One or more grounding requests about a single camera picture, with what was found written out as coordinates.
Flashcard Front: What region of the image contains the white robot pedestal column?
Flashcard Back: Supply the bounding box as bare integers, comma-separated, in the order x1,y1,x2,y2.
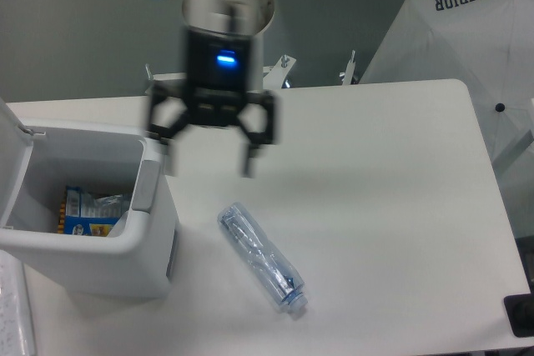
251,33,264,92

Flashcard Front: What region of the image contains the blue snack package trash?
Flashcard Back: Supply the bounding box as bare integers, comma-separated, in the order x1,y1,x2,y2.
57,186,132,238

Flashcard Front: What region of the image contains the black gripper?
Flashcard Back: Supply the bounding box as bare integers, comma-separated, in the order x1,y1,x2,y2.
145,28,279,178

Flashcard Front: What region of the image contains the white open trash can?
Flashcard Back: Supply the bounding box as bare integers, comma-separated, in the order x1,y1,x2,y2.
1,105,179,298

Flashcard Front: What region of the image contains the white Superior umbrella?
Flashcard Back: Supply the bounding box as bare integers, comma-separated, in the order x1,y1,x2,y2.
358,0,534,173

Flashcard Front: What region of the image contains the clear crushed plastic bottle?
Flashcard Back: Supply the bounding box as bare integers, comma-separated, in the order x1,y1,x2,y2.
217,203,308,315

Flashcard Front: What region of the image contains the black device at edge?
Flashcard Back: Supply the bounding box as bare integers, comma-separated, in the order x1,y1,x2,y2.
504,293,533,338

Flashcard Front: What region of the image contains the white metal base frame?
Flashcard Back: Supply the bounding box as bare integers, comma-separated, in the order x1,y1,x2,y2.
144,50,361,95

